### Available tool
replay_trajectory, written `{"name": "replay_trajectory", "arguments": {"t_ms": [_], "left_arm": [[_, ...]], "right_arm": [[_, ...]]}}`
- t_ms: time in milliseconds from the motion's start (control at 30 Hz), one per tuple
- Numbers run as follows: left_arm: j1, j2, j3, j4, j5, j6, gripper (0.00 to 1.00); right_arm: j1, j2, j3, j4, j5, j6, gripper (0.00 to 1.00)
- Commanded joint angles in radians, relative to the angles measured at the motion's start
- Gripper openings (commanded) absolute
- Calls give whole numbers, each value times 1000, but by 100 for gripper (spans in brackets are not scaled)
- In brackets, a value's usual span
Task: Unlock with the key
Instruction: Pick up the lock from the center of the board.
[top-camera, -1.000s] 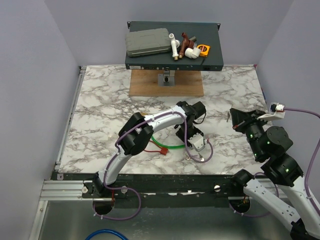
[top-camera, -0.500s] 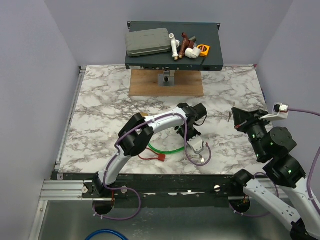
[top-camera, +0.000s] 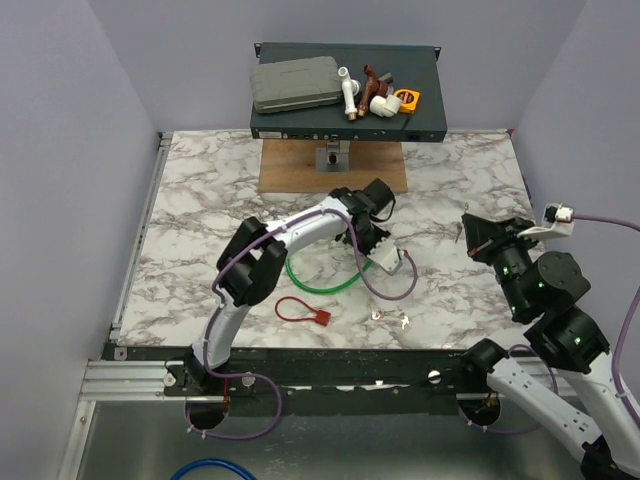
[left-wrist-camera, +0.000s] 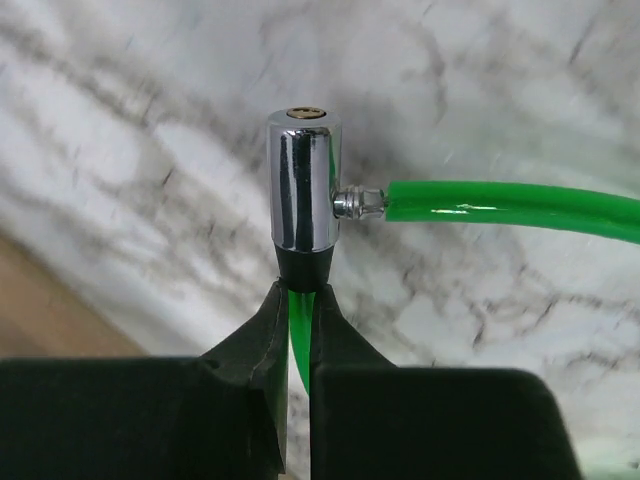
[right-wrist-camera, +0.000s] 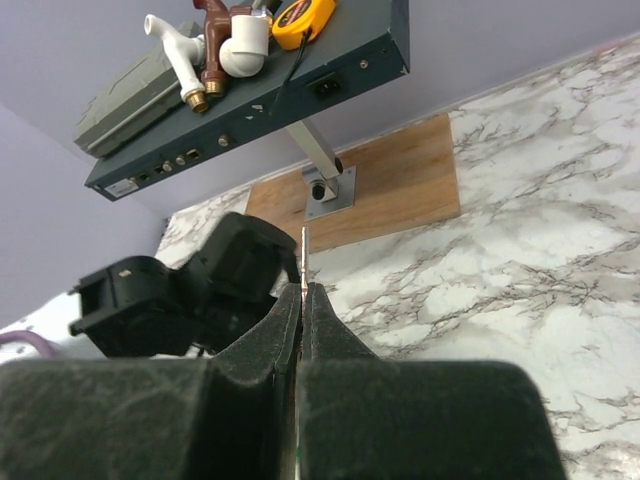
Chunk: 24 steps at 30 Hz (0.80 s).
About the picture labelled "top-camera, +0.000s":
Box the black mounting rail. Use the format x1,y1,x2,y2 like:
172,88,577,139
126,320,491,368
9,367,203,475
101,344,501,424

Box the red cable seal lock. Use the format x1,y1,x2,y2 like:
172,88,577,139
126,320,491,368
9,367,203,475
274,296,332,327

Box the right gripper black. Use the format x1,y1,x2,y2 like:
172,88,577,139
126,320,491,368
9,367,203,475
462,211,540,316

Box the grey plastic case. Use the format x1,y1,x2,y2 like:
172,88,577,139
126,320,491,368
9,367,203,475
250,56,343,114

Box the white pvc elbow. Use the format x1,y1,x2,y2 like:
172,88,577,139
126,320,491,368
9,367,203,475
369,95,402,118

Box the wooden board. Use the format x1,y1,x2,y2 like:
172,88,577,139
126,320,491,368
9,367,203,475
258,139,408,194

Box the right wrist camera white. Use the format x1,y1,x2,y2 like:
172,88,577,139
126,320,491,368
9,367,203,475
517,203,575,241

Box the dark network switch box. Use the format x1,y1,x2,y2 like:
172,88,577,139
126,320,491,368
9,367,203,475
249,41,448,144

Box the yellow tape measure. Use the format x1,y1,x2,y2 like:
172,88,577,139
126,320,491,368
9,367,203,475
394,88,421,114

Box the grey metal stand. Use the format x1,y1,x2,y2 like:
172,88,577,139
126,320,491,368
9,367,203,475
315,140,350,173

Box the purple cable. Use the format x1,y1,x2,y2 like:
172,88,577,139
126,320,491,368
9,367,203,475
184,207,420,441
457,212,640,435

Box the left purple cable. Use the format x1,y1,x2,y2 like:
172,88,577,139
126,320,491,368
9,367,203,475
184,207,420,441

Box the blue cable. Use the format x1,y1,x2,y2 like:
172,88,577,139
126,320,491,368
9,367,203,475
169,457,258,480

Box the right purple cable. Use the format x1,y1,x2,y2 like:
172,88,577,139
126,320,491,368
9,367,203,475
457,212,640,435

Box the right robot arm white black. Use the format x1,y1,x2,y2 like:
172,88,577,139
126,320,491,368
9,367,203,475
459,204,639,479

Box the aluminium extrusion rail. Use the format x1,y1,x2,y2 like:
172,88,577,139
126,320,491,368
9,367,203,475
79,361,223,403

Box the brown pipe valve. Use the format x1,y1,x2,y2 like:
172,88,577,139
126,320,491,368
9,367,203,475
357,64,389,117

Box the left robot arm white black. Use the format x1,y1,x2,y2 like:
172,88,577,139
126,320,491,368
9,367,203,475
185,179,402,395

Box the green cable loop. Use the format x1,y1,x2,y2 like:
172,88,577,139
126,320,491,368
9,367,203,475
284,254,373,296

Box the white pvc pipe fitting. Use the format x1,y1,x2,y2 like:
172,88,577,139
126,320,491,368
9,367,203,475
338,66,361,121

